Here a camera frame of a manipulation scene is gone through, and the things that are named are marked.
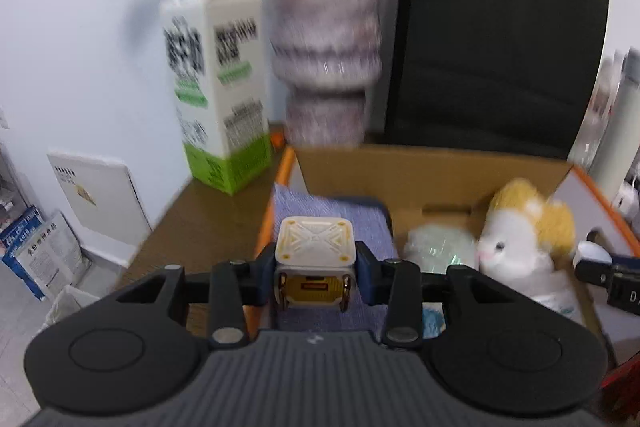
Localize white round device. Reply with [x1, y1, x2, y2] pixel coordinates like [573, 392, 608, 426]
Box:
[612, 179, 640, 212]

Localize blue cardboard box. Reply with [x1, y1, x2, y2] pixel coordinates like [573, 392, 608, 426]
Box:
[0, 206, 48, 303]

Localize iridescent sheer plastic bag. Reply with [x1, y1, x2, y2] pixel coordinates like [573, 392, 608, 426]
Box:
[404, 227, 482, 280]

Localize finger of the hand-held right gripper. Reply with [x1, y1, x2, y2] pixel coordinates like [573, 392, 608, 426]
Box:
[574, 259, 640, 289]

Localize red cardboard box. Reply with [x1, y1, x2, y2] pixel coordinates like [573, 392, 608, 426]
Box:
[252, 143, 640, 380]

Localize purple drawstring pouch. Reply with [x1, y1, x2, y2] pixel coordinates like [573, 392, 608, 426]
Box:
[272, 183, 398, 330]

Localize white wall panel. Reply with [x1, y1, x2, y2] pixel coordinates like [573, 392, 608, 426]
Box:
[47, 150, 153, 235]

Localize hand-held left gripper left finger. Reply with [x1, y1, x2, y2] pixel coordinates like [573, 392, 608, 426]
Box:
[116, 252, 277, 349]

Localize pink grey ceramic vase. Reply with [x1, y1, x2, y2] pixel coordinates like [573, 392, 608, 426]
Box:
[269, 0, 385, 148]

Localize white green milk carton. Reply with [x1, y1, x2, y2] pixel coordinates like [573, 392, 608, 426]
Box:
[159, 0, 274, 196]

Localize white yellow cube charger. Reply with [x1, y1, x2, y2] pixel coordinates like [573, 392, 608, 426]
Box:
[272, 215, 357, 314]

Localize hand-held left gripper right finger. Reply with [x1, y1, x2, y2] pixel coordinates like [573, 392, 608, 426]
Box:
[352, 247, 506, 346]

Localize clear plastic floor bag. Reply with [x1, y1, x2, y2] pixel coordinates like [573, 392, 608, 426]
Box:
[45, 284, 103, 334]

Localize white thermos bottle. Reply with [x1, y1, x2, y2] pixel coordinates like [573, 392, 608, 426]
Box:
[587, 49, 640, 210]

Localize white yellow plush sheep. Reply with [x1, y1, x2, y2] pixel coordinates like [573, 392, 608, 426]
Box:
[475, 178, 577, 298]

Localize navy zip case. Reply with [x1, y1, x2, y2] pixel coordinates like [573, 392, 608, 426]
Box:
[320, 195, 393, 214]

